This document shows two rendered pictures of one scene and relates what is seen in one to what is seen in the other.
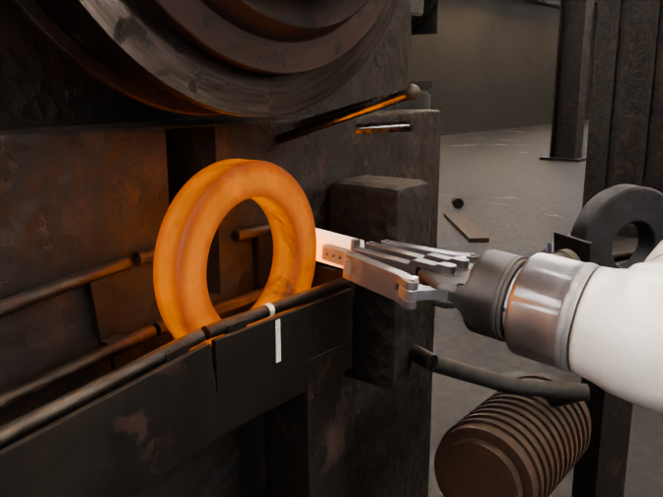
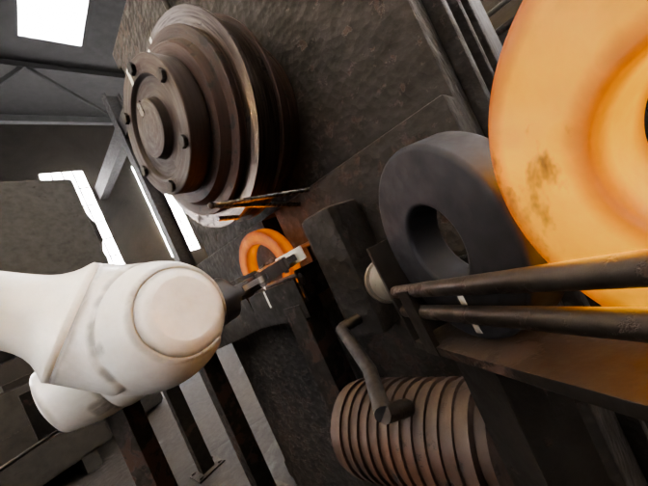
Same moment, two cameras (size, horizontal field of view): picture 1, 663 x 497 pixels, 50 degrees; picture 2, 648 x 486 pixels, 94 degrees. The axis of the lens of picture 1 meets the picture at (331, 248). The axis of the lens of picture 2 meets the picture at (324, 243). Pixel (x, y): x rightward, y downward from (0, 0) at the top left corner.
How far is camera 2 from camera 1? 1.05 m
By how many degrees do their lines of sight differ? 95
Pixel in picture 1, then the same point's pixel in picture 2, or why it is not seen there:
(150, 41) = (202, 218)
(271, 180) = (256, 238)
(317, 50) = (226, 192)
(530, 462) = (337, 430)
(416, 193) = (312, 221)
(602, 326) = not seen: hidden behind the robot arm
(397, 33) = (404, 54)
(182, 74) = (210, 222)
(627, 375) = not seen: hidden behind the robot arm
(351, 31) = (232, 174)
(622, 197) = (384, 179)
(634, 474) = not seen: outside the picture
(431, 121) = (427, 115)
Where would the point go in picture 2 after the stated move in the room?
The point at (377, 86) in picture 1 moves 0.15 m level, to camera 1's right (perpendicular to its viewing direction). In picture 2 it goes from (398, 111) to (417, 64)
